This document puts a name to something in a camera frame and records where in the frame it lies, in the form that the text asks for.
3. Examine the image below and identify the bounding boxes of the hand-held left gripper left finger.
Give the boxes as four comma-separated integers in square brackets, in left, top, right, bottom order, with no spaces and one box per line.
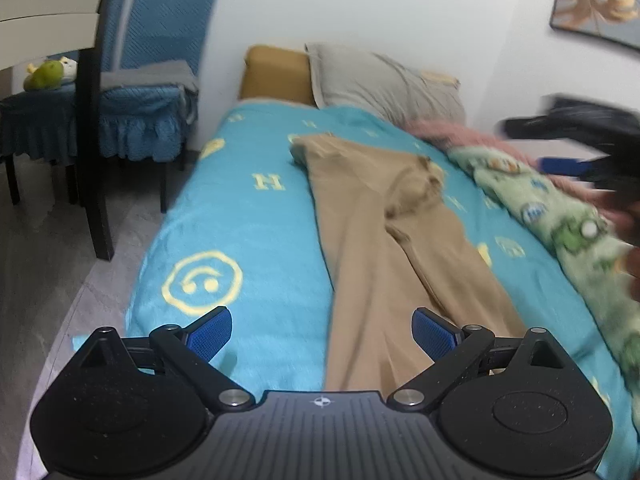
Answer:
[79,306,256,412]

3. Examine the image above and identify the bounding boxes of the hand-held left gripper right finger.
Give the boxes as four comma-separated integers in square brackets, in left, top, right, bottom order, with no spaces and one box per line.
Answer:
[387,307,563,413]

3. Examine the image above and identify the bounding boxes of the turquoise printed blanket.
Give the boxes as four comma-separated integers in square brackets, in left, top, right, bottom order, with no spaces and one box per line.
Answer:
[75,101,640,480]

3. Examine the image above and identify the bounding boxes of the grey pillow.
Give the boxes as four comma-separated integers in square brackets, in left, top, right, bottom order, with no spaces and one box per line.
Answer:
[305,42,467,126]

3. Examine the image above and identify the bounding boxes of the mustard yellow headboard cushion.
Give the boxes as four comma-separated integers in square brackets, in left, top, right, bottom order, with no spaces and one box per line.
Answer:
[238,45,319,107]

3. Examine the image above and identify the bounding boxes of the tan pants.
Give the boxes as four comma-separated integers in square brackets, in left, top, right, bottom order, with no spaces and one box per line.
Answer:
[290,132,544,392]

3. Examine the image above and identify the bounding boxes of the pink fluffy blanket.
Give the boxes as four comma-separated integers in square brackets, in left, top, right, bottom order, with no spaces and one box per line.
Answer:
[407,119,632,233]

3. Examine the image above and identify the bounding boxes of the blue skirted chair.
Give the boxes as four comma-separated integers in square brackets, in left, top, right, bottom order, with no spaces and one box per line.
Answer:
[0,82,83,207]

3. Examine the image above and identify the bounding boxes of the leaf print wall picture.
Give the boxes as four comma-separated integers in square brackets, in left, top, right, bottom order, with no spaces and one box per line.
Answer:
[549,0,640,52]

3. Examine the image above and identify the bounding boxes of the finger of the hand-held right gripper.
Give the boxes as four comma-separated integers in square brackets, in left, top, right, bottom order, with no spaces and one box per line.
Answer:
[537,156,601,181]

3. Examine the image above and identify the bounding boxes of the blue covered chair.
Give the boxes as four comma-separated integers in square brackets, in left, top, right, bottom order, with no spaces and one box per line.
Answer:
[95,0,222,213]

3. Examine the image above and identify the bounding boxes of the green plush toy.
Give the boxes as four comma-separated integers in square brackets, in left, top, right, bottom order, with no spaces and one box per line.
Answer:
[25,57,78,92]

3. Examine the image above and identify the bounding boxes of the green cartoon printed blanket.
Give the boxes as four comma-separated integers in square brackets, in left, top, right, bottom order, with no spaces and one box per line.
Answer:
[446,144,640,392]

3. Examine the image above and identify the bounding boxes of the white table with black legs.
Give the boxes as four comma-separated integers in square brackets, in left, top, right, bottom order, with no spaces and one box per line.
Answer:
[0,0,143,262]

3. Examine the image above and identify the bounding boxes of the grey folded cloth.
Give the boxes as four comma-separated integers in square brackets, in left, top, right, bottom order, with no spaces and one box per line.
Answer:
[100,59,199,95]

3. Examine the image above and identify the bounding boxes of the yellow pillow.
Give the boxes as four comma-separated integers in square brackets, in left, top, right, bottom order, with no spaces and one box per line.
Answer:
[421,70,461,90]

